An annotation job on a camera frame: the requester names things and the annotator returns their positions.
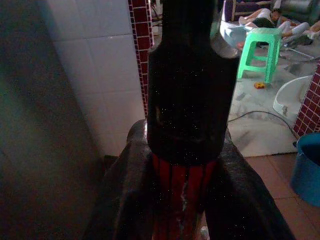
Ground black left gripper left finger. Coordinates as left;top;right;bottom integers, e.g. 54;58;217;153
84;119;156;240

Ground light blue plastic tub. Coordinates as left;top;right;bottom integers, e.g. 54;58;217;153
219;19;249;49

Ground blue plastic bucket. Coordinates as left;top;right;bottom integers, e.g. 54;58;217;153
289;132;320;208

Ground red broom with black grip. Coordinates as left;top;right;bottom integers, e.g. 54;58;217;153
146;0;240;240

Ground person's legs in light trousers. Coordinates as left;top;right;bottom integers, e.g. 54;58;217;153
276;20;320;40

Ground white plastic basin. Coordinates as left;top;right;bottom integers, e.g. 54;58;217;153
272;74;314;119

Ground child lying in white clothes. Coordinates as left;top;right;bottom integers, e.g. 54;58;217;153
238;7;281;29

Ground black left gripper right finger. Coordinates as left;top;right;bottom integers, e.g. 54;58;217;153
204;129;296;240

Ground green plastic stool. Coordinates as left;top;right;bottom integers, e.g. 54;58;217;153
236;27;282;84

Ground purple sofa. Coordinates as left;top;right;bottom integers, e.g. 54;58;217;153
224;0;274;22

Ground grey floor cable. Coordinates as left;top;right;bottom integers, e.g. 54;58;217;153
227;110;300;140

